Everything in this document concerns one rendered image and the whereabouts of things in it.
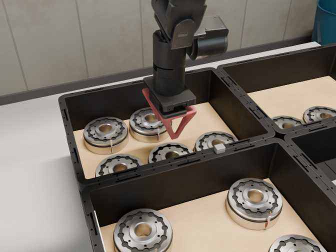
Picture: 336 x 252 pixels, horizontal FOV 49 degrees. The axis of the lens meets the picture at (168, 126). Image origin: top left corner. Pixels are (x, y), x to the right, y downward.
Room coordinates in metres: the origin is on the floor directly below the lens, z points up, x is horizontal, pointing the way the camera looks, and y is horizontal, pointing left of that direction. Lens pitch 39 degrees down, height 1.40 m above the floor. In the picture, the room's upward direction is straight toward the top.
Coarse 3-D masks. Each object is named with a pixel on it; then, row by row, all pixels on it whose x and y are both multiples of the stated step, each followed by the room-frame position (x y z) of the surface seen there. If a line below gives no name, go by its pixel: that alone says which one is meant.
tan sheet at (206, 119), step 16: (208, 112) 0.78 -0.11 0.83; (128, 128) 0.71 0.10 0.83; (176, 128) 0.71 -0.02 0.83; (192, 128) 0.71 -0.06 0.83; (208, 128) 0.71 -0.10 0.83; (224, 128) 0.71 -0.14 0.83; (80, 144) 0.65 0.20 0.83; (128, 144) 0.65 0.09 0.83; (144, 144) 0.65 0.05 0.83; (192, 144) 0.65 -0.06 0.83; (96, 160) 0.60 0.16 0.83; (144, 160) 0.60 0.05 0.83
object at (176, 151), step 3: (165, 150) 0.59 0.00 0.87; (168, 150) 0.59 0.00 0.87; (171, 150) 0.59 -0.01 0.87; (174, 150) 0.59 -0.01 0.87; (177, 150) 0.59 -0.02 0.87; (162, 153) 0.58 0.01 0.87; (165, 153) 0.58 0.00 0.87; (168, 153) 0.58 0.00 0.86; (174, 153) 0.59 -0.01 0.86; (177, 153) 0.58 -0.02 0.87; (180, 153) 0.58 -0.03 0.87; (162, 156) 0.57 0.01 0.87; (162, 159) 0.56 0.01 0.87
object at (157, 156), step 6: (162, 144) 0.61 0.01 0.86; (168, 144) 0.62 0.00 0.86; (174, 144) 0.61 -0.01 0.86; (180, 144) 0.61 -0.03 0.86; (156, 150) 0.60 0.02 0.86; (162, 150) 0.59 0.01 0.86; (180, 150) 0.59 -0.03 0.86; (186, 150) 0.60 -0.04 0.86; (150, 156) 0.57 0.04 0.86; (156, 156) 0.57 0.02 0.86; (150, 162) 0.56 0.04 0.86
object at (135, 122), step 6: (144, 108) 0.75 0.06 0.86; (150, 108) 0.75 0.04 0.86; (132, 114) 0.72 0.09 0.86; (138, 114) 0.73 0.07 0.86; (132, 120) 0.70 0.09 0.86; (138, 120) 0.70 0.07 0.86; (132, 126) 0.68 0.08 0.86; (138, 126) 0.68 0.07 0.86; (144, 126) 0.68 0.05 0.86; (150, 126) 0.68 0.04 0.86; (156, 126) 0.68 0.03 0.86; (162, 126) 0.68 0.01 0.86; (144, 132) 0.66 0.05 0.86; (150, 132) 0.66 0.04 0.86; (156, 132) 0.66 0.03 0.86
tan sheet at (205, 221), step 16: (224, 192) 0.50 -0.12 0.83; (176, 208) 0.46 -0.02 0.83; (192, 208) 0.46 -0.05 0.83; (208, 208) 0.46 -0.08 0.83; (224, 208) 0.46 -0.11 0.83; (288, 208) 0.46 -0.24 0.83; (112, 224) 0.42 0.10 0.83; (176, 224) 0.42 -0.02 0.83; (192, 224) 0.42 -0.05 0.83; (208, 224) 0.42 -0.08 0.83; (224, 224) 0.42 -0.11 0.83; (288, 224) 0.42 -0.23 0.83; (304, 224) 0.42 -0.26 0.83; (112, 240) 0.39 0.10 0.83; (176, 240) 0.39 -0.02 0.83; (192, 240) 0.39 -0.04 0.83; (208, 240) 0.39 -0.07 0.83; (224, 240) 0.39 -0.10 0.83; (240, 240) 0.39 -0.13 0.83; (256, 240) 0.39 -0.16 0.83; (272, 240) 0.39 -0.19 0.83
